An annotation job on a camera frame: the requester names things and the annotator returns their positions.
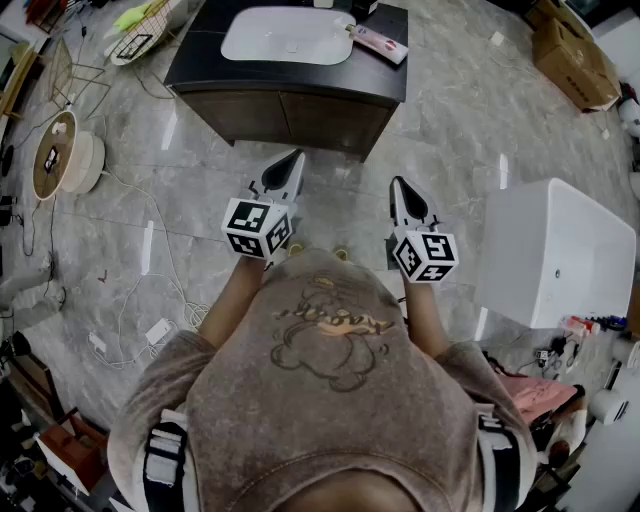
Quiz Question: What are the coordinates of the gold wire chair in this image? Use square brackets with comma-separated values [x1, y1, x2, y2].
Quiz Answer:
[48, 37, 112, 121]

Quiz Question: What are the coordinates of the white cable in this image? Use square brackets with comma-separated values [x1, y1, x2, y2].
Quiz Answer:
[99, 167, 212, 371]

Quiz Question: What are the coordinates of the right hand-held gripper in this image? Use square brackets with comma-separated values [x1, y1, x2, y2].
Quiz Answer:
[384, 175, 460, 285]

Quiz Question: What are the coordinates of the white sink basin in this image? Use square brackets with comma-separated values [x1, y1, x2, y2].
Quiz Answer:
[220, 5, 357, 67]

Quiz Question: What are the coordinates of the person's brown printed shirt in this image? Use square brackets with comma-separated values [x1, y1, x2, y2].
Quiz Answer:
[107, 248, 539, 512]

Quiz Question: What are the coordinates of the pink cloth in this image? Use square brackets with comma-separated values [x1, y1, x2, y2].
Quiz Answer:
[499, 373, 581, 426]

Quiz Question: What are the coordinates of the large cardboard box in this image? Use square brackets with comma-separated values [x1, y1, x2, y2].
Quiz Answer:
[531, 18, 623, 113]

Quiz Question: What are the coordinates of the white power adapter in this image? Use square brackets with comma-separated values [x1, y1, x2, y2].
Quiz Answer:
[144, 317, 175, 346]

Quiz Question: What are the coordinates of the person's shoulder strap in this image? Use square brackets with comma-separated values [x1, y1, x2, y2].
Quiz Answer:
[477, 412, 526, 512]
[142, 409, 189, 512]

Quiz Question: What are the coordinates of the person's left shoulder strap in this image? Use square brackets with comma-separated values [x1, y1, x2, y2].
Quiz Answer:
[142, 409, 189, 512]

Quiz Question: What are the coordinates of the person's right forearm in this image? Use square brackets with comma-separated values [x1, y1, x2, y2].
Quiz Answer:
[403, 280, 451, 361]

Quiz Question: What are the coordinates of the round wooden table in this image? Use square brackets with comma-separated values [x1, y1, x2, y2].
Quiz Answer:
[32, 109, 79, 202]

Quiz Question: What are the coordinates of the yellow-green soft item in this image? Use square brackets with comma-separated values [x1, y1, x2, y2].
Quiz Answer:
[113, 1, 162, 32]

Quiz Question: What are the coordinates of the black vanity cabinet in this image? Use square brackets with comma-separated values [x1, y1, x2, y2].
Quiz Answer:
[163, 0, 410, 164]

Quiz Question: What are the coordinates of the white cylinder appliance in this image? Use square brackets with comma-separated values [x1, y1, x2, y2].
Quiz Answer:
[588, 387, 630, 426]

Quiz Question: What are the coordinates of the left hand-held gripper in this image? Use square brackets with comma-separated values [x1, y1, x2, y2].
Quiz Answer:
[221, 148, 308, 262]

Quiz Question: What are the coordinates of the red-brown box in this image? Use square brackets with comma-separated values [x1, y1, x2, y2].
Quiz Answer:
[37, 412, 109, 496]

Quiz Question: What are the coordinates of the person's left forearm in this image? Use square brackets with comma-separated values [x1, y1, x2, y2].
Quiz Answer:
[197, 255, 266, 351]

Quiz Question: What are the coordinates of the small cardboard box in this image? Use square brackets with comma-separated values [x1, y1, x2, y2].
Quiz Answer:
[524, 0, 566, 29]

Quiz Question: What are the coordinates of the person's right shoulder strap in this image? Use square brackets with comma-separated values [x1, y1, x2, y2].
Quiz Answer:
[477, 412, 526, 512]

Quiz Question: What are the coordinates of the pink pump bottle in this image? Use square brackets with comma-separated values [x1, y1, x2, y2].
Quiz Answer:
[344, 23, 410, 66]

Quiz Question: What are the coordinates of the white wire grid rack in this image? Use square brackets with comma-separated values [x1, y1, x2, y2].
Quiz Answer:
[102, 0, 189, 67]

